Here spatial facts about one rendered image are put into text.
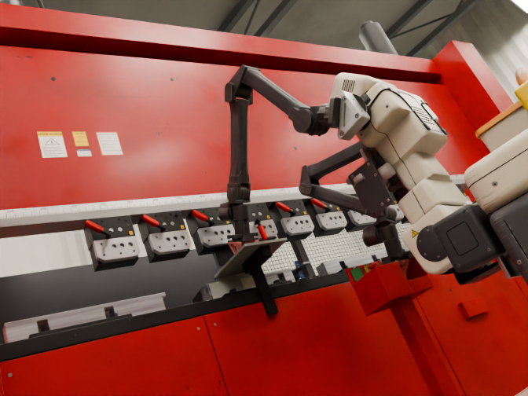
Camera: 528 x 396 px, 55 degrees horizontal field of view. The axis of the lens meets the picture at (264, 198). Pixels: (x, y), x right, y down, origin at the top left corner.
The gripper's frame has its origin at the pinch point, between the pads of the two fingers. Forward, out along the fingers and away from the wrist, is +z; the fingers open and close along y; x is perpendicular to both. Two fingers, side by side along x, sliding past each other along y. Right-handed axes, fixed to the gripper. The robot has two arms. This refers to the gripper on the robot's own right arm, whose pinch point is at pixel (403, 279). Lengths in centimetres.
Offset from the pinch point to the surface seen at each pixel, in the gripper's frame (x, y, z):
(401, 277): 6.5, -7.0, -0.8
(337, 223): -11, 45, -30
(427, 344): 4.3, -7.7, 22.2
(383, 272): 12.5, -6.1, -4.1
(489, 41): -656, 384, -341
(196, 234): 58, 41, -35
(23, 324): 121, 23, -15
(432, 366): 6.4, -9.3, 28.8
